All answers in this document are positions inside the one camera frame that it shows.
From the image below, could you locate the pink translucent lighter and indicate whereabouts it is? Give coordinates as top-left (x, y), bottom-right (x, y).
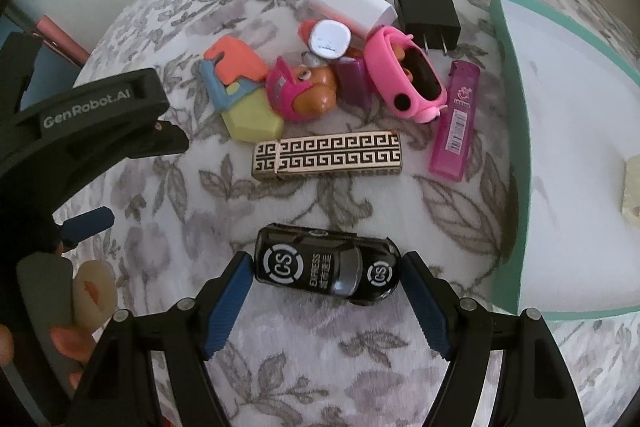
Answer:
top-left (428, 59), bottom-right (482, 181)

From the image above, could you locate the white plug charger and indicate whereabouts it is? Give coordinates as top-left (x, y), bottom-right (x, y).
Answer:
top-left (306, 0), bottom-right (398, 42)

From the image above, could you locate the pink toy watch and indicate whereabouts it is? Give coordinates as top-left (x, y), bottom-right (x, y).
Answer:
top-left (363, 26), bottom-right (449, 124)

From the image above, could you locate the floral blanket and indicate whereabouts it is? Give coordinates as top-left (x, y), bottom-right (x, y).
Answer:
top-left (47, 0), bottom-right (640, 427)

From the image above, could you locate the person's left hand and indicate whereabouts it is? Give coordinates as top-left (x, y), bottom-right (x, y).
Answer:
top-left (69, 259), bottom-right (119, 389)

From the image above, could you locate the orange toy with white face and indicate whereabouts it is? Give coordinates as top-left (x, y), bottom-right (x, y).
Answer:
top-left (298, 19), bottom-right (352, 62)

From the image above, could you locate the black toy car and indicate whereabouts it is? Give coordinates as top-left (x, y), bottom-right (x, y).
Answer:
top-left (252, 222), bottom-right (401, 306)

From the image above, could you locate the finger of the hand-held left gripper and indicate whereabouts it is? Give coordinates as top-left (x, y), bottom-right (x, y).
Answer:
top-left (59, 206), bottom-right (116, 253)

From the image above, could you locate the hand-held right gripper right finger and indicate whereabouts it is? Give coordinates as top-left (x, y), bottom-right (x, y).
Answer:
top-left (402, 253), bottom-right (591, 427)

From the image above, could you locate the purple lighter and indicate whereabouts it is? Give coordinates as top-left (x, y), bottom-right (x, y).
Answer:
top-left (334, 57), bottom-right (373, 105)

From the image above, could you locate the toy dog head pink helmet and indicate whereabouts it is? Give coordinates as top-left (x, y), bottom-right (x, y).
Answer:
top-left (265, 56), bottom-right (338, 122)

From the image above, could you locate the teal shallow box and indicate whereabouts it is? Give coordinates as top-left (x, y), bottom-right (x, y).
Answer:
top-left (489, 0), bottom-right (640, 322)

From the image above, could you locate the black plug charger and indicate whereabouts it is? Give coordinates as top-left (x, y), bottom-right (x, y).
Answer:
top-left (392, 0), bottom-right (462, 56)

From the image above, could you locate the gold black patterned lighter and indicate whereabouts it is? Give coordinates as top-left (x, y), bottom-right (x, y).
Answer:
top-left (251, 132), bottom-right (402, 182)

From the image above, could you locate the pink tube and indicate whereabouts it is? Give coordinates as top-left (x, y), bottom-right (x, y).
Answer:
top-left (37, 16), bottom-right (92, 65)

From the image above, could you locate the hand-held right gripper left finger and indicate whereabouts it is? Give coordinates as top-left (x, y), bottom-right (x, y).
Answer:
top-left (70, 251), bottom-right (256, 427)

